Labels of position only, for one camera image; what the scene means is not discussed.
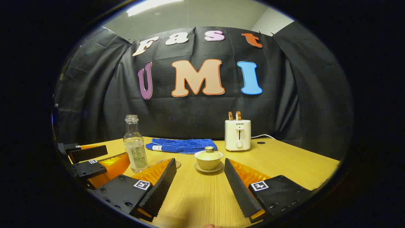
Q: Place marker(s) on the clear glass water bottle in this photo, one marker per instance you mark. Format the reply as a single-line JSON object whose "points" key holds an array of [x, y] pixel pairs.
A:
{"points": [[135, 148]]}

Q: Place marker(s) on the cream toaster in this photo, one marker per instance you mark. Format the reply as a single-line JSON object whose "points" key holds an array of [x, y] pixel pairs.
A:
{"points": [[237, 133]]}

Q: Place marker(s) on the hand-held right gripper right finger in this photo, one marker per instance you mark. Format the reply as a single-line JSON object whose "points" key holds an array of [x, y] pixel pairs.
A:
{"points": [[240, 193]]}

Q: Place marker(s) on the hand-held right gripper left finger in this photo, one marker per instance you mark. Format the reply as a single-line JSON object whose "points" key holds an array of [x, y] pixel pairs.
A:
{"points": [[163, 186]]}

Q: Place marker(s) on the blue towel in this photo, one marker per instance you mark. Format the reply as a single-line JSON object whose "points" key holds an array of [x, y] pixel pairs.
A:
{"points": [[180, 145]]}

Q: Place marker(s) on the black backdrop cloth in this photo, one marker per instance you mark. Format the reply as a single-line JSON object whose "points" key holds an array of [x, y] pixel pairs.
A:
{"points": [[196, 110]]}

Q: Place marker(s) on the round cork coaster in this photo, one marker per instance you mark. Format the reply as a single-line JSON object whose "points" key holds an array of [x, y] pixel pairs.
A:
{"points": [[178, 164]]}

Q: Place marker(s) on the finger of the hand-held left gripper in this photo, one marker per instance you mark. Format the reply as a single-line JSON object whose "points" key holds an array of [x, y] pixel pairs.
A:
{"points": [[88, 153], [88, 169]]}

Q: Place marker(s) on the cream teacup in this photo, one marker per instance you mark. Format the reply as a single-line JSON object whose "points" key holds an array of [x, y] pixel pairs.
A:
{"points": [[208, 164]]}

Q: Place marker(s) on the toasted bread slice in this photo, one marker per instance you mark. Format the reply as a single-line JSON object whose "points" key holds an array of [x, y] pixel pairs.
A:
{"points": [[238, 116], [230, 116]]}

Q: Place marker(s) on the cream saucer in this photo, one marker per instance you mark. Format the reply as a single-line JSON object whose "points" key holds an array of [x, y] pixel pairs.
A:
{"points": [[208, 171]]}

